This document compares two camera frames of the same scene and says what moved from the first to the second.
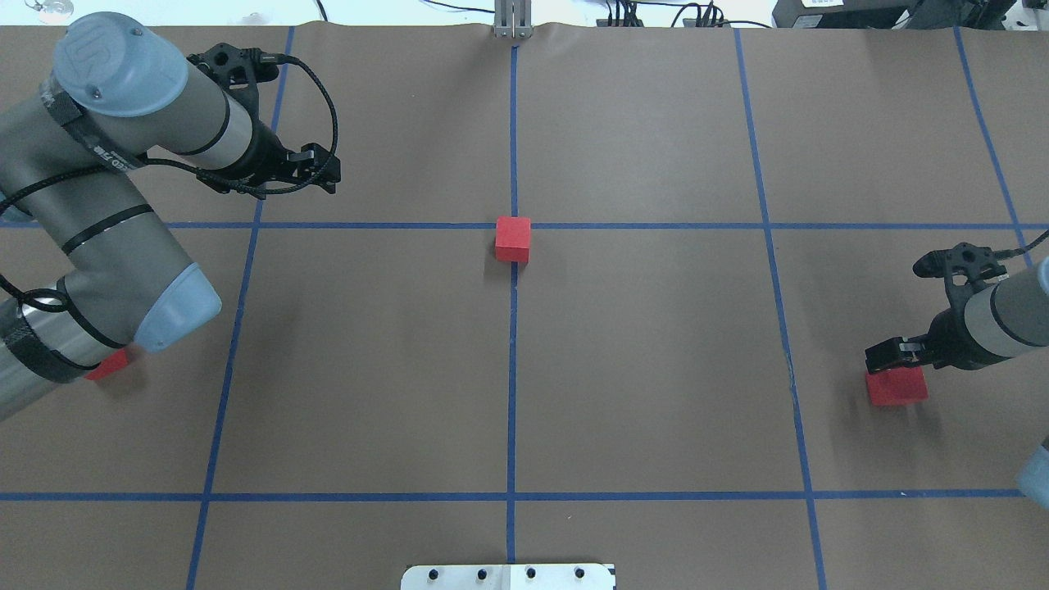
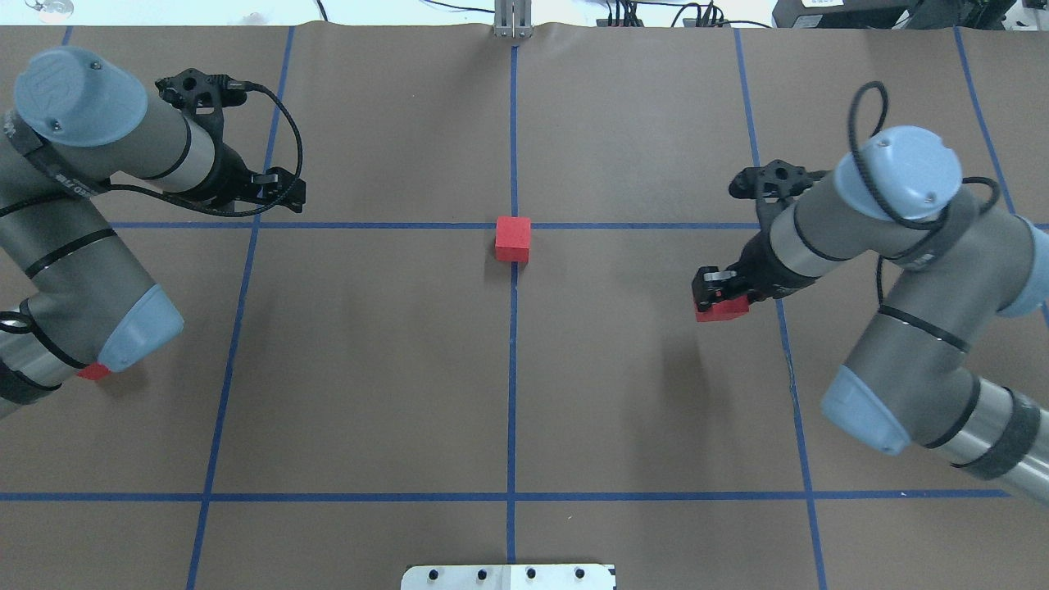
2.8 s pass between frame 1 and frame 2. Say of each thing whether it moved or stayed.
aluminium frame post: stayed
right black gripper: moved
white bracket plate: stayed
